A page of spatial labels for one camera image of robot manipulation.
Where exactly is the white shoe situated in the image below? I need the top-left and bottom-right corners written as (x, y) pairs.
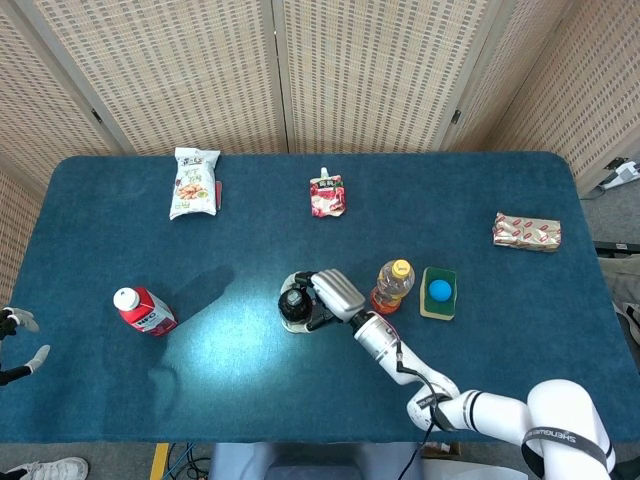
top-left (0, 456), bottom-right (90, 480)

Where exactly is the yellow floor tape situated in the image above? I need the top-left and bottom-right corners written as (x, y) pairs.
top-left (149, 442), bottom-right (171, 480)

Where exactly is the small cardboard box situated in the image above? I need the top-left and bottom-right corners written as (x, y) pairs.
top-left (422, 441), bottom-right (462, 459)

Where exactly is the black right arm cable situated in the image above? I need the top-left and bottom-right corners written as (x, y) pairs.
top-left (392, 338), bottom-right (459, 480)

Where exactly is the gold foil biscuit pack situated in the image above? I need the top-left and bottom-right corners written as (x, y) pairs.
top-left (492, 211), bottom-right (562, 253)

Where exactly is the yellow green sponge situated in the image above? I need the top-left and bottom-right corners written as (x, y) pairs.
top-left (418, 266), bottom-right (459, 321)

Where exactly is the blue table cloth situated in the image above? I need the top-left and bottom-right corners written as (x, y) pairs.
top-left (0, 151), bottom-right (640, 445)

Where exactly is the white power strip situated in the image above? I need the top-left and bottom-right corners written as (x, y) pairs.
top-left (602, 158), bottom-right (640, 190)

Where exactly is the blue ball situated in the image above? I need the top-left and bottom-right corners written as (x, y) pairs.
top-left (428, 279), bottom-right (454, 304)

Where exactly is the orange drink bottle yellow cap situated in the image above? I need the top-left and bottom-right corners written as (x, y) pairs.
top-left (369, 258), bottom-right (416, 315)

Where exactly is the red jelly pouch with spout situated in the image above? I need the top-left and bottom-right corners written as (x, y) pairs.
top-left (308, 166), bottom-right (348, 219)

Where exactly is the black metal bar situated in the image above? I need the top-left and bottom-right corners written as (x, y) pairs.
top-left (593, 240), bottom-right (640, 257)

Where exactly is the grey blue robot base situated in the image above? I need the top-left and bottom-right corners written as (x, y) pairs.
top-left (207, 442), bottom-right (426, 480)

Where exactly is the red juice bottle white cap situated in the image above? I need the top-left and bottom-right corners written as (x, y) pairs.
top-left (112, 286), bottom-right (179, 338)

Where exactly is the white peanut snack bag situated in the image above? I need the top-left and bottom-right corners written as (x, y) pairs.
top-left (168, 147), bottom-right (222, 221)

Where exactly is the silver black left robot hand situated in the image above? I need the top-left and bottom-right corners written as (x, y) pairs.
top-left (0, 307), bottom-right (51, 386)

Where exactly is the dark tea bottle black cap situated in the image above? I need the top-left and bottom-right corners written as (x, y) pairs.
top-left (278, 273), bottom-right (325, 335)

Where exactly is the seated person in beige trousers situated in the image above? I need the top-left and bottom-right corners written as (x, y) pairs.
top-left (598, 254), bottom-right (640, 346)

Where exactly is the blue floor cable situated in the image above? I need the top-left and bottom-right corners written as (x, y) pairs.
top-left (166, 442), bottom-right (197, 480)

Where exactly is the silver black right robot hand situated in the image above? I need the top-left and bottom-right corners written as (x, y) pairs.
top-left (292, 268), bottom-right (369, 332)

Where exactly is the woven folding screen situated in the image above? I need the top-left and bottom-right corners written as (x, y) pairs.
top-left (0, 0), bottom-right (640, 321)

